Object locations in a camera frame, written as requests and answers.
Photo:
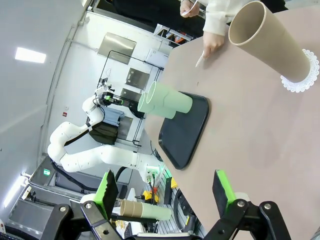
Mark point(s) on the white box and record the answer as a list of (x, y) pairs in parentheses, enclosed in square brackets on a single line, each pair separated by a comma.
[(157, 56)]

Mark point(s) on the white power socket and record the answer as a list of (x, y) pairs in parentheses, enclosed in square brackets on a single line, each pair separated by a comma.
[(151, 171)]

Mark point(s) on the dark olive cloth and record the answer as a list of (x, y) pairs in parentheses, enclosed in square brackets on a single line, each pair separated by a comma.
[(103, 133)]

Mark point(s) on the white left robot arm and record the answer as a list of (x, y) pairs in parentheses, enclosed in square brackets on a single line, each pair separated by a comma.
[(75, 160)]

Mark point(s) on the person's right hand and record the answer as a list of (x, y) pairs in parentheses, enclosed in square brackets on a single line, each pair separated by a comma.
[(190, 10)]

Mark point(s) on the white scalloped paper coaster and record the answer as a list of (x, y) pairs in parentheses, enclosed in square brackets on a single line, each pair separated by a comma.
[(200, 60), (313, 67)]

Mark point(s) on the small red sign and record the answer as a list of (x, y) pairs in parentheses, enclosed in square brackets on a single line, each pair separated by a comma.
[(65, 115)]

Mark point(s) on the ceiling light panel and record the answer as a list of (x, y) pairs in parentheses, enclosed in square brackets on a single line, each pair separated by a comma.
[(30, 55)]

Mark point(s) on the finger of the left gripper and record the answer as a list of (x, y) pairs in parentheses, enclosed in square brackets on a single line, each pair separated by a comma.
[(117, 102)]

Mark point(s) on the green exit sign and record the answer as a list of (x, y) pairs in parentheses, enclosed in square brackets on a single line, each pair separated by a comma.
[(46, 172)]

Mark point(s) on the person's left forearm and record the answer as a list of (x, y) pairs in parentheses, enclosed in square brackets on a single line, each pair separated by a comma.
[(220, 17)]

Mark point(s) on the stacked brown cup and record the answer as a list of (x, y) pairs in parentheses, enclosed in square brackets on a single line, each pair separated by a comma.
[(130, 208), (138, 209), (123, 207)]

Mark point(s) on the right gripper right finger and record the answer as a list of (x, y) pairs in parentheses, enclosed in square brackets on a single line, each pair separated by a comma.
[(223, 195)]

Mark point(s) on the pale green cup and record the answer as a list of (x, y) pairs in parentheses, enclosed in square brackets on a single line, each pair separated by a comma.
[(175, 100), (160, 112)]

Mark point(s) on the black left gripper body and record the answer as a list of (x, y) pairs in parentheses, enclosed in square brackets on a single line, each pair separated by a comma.
[(106, 98)]

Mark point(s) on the black plastic tray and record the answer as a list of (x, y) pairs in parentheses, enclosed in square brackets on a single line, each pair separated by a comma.
[(185, 135)]

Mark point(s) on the yellow emergency stop box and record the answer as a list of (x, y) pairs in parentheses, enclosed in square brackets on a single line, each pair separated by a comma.
[(150, 197)]

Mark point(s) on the large metal wall panel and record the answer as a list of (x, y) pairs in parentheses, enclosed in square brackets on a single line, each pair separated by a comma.
[(116, 47)]

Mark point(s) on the small metal wall panel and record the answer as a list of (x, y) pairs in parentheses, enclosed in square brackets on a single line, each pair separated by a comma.
[(136, 78), (130, 94)]

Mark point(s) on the person's left hand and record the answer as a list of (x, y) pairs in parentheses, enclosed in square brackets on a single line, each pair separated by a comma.
[(212, 42)]

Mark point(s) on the stacked green cup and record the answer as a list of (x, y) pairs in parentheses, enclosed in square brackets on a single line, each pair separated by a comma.
[(157, 211)]

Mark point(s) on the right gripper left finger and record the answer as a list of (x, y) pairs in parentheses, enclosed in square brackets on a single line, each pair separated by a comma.
[(107, 200)]

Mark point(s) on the blue grey cloth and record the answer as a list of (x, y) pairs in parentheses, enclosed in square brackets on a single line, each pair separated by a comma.
[(113, 117)]

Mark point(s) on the brown cup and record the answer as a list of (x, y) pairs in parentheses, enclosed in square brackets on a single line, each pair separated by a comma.
[(138, 209), (275, 45), (123, 207), (130, 208)]

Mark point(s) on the grey equipment box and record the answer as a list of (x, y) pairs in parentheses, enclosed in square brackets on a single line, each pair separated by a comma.
[(30, 217)]

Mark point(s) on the small yellow item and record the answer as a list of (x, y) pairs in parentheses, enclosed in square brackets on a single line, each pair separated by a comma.
[(173, 183)]

